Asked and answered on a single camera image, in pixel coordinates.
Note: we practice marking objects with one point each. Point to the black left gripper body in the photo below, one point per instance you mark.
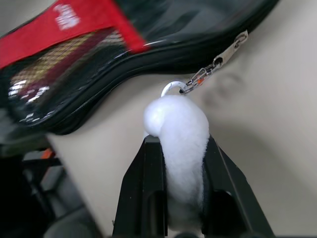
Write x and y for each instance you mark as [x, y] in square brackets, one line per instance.
[27, 188]

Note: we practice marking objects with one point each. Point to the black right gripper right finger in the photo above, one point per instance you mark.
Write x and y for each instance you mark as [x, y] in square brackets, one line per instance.
[230, 198]

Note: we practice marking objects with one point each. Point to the black and red paddle case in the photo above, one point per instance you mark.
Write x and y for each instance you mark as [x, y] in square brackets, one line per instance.
[74, 109]

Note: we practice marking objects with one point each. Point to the white pom-pom zipper charm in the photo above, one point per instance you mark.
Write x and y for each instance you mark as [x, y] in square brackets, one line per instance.
[178, 124]

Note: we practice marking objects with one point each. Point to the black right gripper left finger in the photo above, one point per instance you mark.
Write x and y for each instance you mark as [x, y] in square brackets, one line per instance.
[143, 188]

